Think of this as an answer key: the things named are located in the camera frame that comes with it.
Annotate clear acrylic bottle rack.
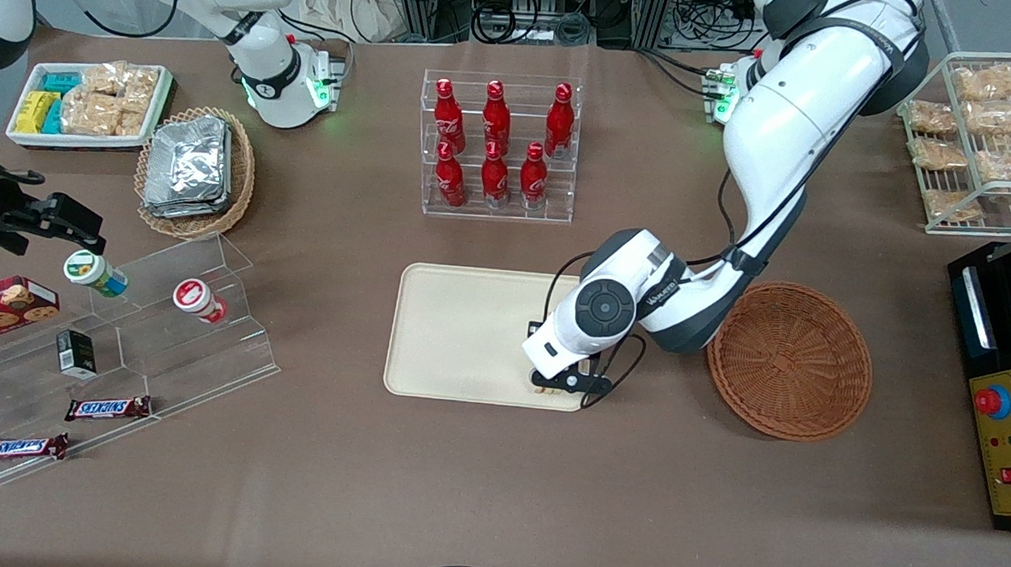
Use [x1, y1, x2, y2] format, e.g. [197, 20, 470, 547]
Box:
[413, 67, 585, 227]

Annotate red lid yogurt cup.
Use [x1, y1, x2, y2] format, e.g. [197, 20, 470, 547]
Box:
[171, 277, 231, 326]

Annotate clear acrylic tiered stand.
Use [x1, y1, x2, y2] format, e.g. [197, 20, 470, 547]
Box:
[0, 217, 291, 505]

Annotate cream plastic tray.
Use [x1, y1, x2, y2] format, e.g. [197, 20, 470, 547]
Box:
[382, 260, 600, 413]

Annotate red emergency stop button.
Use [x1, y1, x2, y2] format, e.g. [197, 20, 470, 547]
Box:
[974, 383, 1011, 423]

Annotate red cola bottle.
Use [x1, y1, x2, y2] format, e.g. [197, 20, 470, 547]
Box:
[478, 139, 514, 211]
[517, 140, 552, 212]
[480, 78, 515, 153]
[430, 77, 470, 153]
[542, 81, 577, 160]
[432, 141, 471, 209]

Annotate yellow snack pack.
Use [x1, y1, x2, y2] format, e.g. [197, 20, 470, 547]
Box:
[15, 90, 61, 136]

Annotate small black carton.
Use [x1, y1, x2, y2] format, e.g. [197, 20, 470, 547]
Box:
[53, 328, 101, 381]

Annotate clear bag of crackers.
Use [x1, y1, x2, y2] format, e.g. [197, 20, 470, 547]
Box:
[115, 95, 154, 138]
[60, 91, 123, 138]
[122, 67, 162, 100]
[81, 61, 130, 98]

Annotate green lid yogurt cup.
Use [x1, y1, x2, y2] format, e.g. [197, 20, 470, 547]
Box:
[61, 248, 130, 300]

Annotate Snickers chocolate bar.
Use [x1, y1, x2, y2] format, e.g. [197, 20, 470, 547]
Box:
[64, 390, 154, 428]
[0, 429, 70, 469]

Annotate light wicker basket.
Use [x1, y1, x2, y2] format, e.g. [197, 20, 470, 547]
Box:
[130, 102, 260, 244]

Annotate brown wicker basket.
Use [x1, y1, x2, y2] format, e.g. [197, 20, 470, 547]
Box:
[701, 277, 880, 446]

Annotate black machine with yellow panel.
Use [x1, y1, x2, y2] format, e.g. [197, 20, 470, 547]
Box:
[929, 239, 1011, 533]

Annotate white snack tray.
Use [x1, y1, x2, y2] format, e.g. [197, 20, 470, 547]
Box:
[5, 56, 174, 159]

